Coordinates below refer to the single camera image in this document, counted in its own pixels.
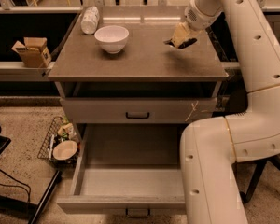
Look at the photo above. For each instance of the open cardboard box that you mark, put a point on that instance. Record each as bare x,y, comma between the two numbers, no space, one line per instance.
33,52

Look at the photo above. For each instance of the open grey middle drawer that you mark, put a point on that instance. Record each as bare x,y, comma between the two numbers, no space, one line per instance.
127,169

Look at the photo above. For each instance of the closed grey upper drawer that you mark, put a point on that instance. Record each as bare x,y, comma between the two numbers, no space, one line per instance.
132,110

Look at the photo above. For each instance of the white ceramic bowl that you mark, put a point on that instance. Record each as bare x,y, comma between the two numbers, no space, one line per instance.
112,38

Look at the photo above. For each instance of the grey drawer cabinet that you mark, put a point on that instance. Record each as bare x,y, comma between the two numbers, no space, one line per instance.
145,68

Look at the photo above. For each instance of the black wire basket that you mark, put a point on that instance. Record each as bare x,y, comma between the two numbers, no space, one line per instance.
50,142

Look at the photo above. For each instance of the black office chair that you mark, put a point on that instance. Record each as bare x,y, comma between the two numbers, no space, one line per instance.
260,165

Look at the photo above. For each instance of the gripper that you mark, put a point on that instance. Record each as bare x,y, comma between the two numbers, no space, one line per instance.
198,19

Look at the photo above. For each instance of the beige bowl in basket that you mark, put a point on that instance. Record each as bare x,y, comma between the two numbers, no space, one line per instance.
65,150

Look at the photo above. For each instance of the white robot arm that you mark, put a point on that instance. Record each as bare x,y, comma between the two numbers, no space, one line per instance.
249,130

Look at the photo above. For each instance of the black rxbar chocolate wrapper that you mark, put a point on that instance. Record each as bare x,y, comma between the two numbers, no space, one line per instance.
183,45

